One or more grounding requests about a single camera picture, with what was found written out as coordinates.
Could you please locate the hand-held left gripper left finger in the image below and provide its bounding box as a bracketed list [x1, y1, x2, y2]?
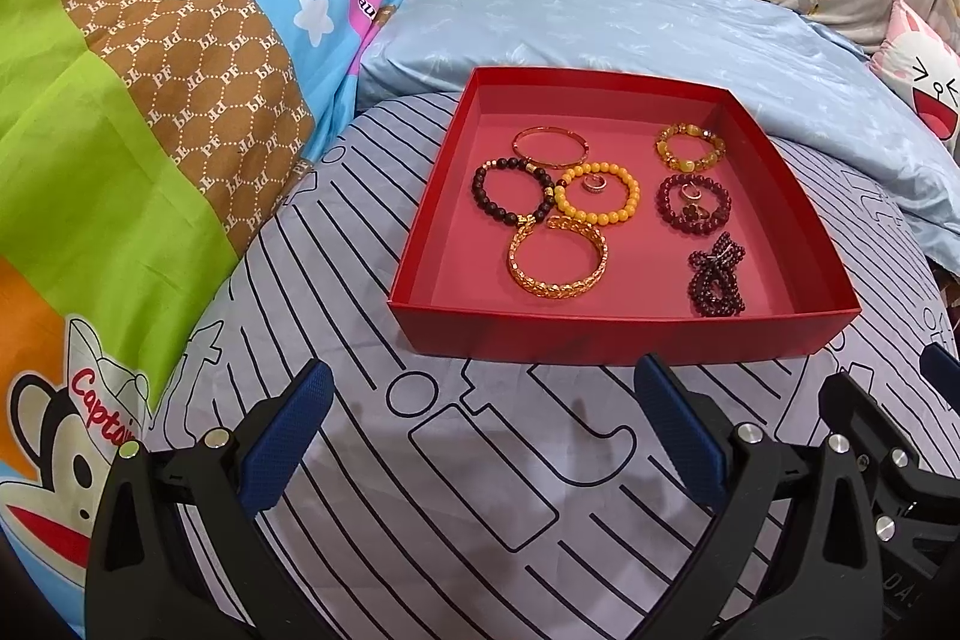
[82, 359, 335, 640]

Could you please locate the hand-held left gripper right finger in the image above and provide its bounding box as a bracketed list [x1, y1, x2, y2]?
[634, 353, 887, 640]

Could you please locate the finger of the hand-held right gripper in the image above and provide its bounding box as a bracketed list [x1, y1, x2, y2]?
[820, 373, 960, 540]
[919, 344, 960, 390]

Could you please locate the purple bead strand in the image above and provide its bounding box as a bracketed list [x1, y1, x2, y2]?
[688, 232, 748, 317]

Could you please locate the gold cuff bracelet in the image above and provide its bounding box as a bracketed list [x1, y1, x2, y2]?
[508, 215, 608, 292]

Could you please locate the dark red bead bracelet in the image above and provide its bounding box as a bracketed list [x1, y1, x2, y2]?
[657, 173, 731, 227]

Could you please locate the gold ring with brown clover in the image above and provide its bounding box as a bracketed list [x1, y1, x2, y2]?
[677, 185, 711, 223]

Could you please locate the yellow bead bracelet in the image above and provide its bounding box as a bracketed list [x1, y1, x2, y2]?
[553, 161, 641, 227]

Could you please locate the red cardboard box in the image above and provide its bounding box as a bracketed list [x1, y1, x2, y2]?
[388, 66, 862, 366]

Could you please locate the black bead bracelet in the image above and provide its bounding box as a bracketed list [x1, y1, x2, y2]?
[470, 157, 557, 227]

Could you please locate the grey striped bed sheet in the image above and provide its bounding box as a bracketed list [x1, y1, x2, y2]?
[146, 91, 960, 640]

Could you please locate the cat face cushion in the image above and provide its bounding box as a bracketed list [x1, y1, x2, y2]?
[868, 0, 960, 152]

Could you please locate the thin gold bangle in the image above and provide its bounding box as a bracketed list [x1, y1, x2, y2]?
[513, 125, 591, 171]

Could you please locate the cartoon monkey quilt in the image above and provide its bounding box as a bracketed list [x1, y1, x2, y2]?
[0, 0, 400, 618]

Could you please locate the light blue pillow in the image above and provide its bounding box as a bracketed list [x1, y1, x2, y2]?
[358, 0, 960, 272]

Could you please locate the amber bead bracelet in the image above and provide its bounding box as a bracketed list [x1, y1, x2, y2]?
[655, 120, 728, 173]

